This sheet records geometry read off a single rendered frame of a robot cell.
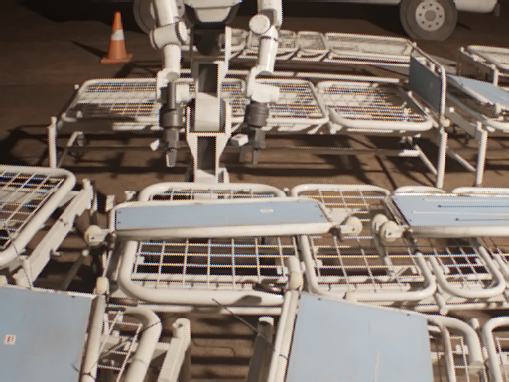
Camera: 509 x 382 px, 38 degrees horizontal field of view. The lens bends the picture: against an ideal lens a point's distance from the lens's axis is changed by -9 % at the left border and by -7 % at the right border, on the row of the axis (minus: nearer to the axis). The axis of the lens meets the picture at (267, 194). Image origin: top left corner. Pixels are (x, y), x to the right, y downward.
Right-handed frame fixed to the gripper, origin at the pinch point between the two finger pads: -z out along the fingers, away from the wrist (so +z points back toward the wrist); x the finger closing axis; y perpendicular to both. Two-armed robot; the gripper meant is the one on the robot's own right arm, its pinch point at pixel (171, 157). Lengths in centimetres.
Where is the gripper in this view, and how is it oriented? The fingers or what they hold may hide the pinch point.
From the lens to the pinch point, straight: 282.3
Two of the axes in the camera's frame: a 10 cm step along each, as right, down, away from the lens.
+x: 2.0, 0.0, -9.8
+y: 9.8, -0.2, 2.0
